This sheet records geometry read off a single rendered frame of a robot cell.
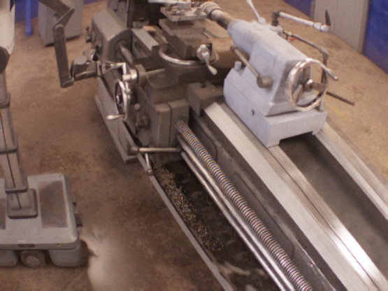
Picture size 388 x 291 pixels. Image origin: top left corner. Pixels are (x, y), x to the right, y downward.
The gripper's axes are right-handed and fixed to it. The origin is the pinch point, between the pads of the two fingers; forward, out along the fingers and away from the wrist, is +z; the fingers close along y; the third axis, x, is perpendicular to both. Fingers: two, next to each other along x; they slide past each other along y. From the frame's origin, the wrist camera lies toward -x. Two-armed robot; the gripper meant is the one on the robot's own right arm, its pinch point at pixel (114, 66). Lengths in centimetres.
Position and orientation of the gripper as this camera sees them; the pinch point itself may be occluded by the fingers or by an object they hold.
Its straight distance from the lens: 199.2
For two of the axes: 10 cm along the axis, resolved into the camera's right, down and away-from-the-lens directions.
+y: -4.0, 0.1, 9.2
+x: 1.9, 9.8, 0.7
